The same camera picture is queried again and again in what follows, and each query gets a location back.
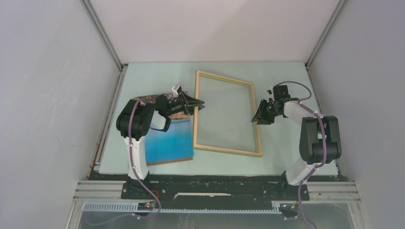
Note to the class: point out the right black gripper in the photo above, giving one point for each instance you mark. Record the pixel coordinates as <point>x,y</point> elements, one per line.
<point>260,114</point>

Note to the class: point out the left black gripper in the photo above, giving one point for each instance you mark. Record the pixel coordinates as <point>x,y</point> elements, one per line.
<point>188,101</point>

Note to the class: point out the wooden picture frame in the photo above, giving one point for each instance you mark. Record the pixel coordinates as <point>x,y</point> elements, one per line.
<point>224,125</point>

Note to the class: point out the landscape photo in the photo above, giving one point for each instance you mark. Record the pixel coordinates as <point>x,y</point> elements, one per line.
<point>172,146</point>

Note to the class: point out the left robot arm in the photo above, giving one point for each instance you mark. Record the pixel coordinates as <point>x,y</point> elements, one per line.
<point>140,115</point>

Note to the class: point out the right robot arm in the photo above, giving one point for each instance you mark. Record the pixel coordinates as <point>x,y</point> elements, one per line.
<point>319,141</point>

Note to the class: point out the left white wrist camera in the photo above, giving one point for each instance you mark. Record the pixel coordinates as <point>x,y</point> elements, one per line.
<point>176,90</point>

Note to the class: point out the left aluminium corner post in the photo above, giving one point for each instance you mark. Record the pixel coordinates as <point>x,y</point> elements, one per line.
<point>94,18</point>

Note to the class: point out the aluminium corner post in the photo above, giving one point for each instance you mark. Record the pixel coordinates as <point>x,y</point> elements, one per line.
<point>339,8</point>
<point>94,18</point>

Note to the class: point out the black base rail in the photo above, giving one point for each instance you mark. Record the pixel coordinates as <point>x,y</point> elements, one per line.
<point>214,192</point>

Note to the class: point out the white cable duct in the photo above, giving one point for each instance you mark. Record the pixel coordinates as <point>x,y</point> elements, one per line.
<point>141,207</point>

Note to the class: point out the right aluminium corner post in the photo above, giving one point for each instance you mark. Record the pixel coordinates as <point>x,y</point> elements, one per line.
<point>339,8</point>

